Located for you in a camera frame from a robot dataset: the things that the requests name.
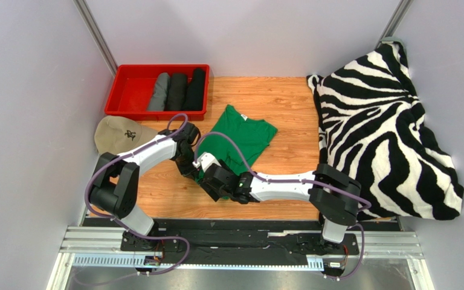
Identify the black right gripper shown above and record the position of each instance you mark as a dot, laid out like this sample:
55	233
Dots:
208	180

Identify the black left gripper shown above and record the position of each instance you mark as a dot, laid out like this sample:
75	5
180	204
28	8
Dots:
186	171

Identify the green t-shirt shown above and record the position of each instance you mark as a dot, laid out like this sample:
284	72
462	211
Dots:
236	140

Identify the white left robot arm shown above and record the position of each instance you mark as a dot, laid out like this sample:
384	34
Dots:
113	187

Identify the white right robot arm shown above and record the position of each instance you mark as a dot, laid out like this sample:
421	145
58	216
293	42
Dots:
334	194

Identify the black rolled t-shirt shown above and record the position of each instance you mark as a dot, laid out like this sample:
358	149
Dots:
195	91

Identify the dark grey rolled t-shirt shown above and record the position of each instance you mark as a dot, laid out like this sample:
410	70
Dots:
176	93

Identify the beige baseball cap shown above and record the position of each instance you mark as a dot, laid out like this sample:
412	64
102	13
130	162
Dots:
116	135

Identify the red plastic bin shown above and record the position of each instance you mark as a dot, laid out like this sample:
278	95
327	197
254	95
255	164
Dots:
133	87

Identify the zebra print blanket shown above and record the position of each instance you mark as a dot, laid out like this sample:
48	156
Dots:
371	127

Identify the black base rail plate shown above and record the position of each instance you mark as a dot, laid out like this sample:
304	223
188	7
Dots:
240	242

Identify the left aluminium frame post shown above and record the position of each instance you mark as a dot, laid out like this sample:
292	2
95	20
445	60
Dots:
91	24

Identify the aluminium frame post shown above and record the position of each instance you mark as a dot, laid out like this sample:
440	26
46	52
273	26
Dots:
396	18
91	24

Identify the right aluminium frame post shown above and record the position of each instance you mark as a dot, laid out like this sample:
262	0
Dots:
396	18

